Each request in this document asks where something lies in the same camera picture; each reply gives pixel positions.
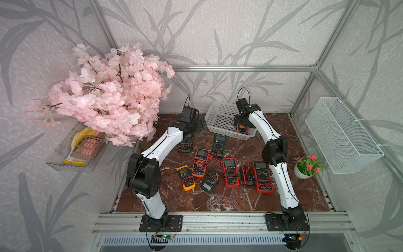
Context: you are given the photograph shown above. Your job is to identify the small potted pink flowers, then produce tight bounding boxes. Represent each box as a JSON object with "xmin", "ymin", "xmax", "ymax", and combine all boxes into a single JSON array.
[{"xmin": 294, "ymin": 153, "xmax": 324, "ymax": 179}]

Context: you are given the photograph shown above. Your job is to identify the yellow item on shelf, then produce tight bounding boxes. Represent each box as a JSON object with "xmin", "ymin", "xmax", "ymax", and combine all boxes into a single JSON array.
[{"xmin": 71, "ymin": 127, "xmax": 96, "ymax": 150}]

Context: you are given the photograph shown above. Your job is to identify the orange black multimeter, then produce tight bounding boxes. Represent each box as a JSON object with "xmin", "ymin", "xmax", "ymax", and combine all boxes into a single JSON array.
[{"xmin": 235, "ymin": 126, "xmax": 249, "ymax": 135}]

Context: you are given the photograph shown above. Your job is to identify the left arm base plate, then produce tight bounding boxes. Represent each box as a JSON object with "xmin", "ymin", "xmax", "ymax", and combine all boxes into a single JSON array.
[{"xmin": 139, "ymin": 213, "xmax": 183, "ymax": 233}]

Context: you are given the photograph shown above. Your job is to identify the white wire mesh wall basket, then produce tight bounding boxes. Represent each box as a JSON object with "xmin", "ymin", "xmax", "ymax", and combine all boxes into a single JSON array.
[{"xmin": 305, "ymin": 97, "xmax": 384, "ymax": 174}]

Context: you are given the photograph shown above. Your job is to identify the small dark grey multimeter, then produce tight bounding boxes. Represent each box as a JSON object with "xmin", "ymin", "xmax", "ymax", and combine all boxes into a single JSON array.
[{"xmin": 201, "ymin": 171, "xmax": 220, "ymax": 194}]

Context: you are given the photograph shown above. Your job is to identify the small black red multimeter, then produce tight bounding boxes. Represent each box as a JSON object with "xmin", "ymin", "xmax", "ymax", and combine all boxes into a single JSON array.
[{"xmin": 239, "ymin": 166, "xmax": 255, "ymax": 188}]

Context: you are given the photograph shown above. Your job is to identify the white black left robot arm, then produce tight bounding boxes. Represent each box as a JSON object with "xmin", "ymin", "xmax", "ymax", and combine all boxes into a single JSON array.
[{"xmin": 126, "ymin": 106, "xmax": 207, "ymax": 221}]

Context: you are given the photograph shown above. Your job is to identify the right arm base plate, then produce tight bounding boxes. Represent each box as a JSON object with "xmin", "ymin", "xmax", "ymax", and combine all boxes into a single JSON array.
[{"xmin": 264, "ymin": 212, "xmax": 310, "ymax": 233}]

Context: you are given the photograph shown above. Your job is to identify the small yellow multimeter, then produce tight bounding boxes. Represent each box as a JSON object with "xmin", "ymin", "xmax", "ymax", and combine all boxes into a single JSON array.
[{"xmin": 176, "ymin": 165, "xmax": 196, "ymax": 192}]

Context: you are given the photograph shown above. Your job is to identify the white plastic perforated basket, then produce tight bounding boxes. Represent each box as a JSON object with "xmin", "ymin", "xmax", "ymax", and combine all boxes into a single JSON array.
[{"xmin": 205, "ymin": 101, "xmax": 257, "ymax": 141}]

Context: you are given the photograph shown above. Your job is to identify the large red multimeter right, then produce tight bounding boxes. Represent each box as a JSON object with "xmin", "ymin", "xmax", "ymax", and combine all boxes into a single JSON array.
[{"xmin": 253, "ymin": 161, "xmax": 273, "ymax": 194}]

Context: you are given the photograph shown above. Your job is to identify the pink cherry blossom tree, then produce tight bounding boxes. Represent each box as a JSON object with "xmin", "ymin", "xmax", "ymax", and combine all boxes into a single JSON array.
[{"xmin": 25, "ymin": 44, "xmax": 175, "ymax": 147}]

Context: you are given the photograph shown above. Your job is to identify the green multimeter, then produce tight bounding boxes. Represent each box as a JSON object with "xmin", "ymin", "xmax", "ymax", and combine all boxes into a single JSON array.
[
  {"xmin": 211, "ymin": 134, "xmax": 227, "ymax": 158},
  {"xmin": 177, "ymin": 134, "xmax": 194, "ymax": 153}
]

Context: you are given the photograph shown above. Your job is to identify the aluminium front rail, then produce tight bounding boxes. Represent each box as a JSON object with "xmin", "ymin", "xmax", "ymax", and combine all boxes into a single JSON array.
[{"xmin": 91, "ymin": 212, "xmax": 357, "ymax": 235}]

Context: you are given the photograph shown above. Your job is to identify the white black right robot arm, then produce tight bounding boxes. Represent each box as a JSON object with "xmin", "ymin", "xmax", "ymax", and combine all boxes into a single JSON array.
[{"xmin": 235, "ymin": 98, "xmax": 307, "ymax": 226}]

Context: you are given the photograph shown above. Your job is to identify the orange Victor multimeter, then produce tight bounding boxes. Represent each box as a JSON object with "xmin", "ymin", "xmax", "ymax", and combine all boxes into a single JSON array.
[{"xmin": 192, "ymin": 149, "xmax": 209, "ymax": 177}]

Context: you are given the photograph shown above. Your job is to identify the clear acrylic wall shelf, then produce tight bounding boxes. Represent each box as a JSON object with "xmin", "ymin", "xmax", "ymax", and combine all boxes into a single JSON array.
[{"xmin": 45, "ymin": 122, "xmax": 108, "ymax": 172}]

